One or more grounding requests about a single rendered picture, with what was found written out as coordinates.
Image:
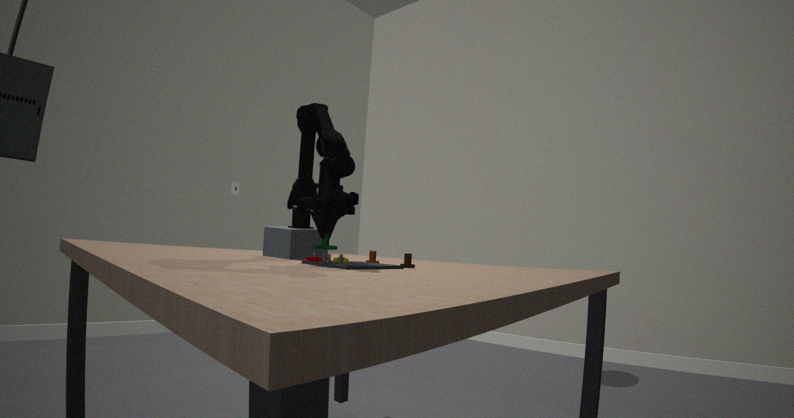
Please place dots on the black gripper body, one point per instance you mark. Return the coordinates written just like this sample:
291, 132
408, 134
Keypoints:
320, 203

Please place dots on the green gear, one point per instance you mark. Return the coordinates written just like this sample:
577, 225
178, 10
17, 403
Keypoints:
325, 244

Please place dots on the brown gear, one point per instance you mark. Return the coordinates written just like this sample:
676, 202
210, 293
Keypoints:
407, 261

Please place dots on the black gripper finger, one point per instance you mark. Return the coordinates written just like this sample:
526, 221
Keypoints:
320, 219
332, 220

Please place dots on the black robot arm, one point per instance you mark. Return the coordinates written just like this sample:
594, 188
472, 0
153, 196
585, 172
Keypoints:
335, 165

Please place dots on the orange gear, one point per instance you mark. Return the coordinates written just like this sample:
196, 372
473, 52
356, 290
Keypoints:
372, 257

